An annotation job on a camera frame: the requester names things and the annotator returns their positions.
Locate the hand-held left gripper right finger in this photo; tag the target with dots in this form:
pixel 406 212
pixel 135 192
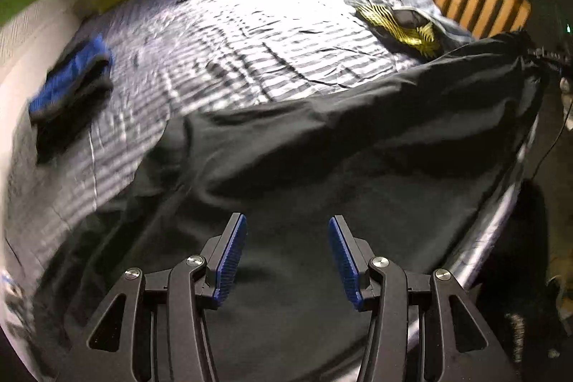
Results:
pixel 344 261

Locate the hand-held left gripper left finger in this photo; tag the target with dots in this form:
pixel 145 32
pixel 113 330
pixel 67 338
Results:
pixel 230 261

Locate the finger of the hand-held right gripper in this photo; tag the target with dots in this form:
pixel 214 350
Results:
pixel 550 59

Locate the large black garment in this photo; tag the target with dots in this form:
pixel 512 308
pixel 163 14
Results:
pixel 313 149

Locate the black yellow patterned shirt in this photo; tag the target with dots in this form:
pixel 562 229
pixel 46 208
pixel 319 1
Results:
pixel 416 37

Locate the grey striped quilted blanket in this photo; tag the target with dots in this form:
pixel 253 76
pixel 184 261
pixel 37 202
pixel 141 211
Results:
pixel 224 51

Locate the folded black garment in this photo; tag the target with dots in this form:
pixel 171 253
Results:
pixel 53 140

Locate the folded blue black shorts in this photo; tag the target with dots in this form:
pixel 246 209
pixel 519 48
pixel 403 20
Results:
pixel 67 77

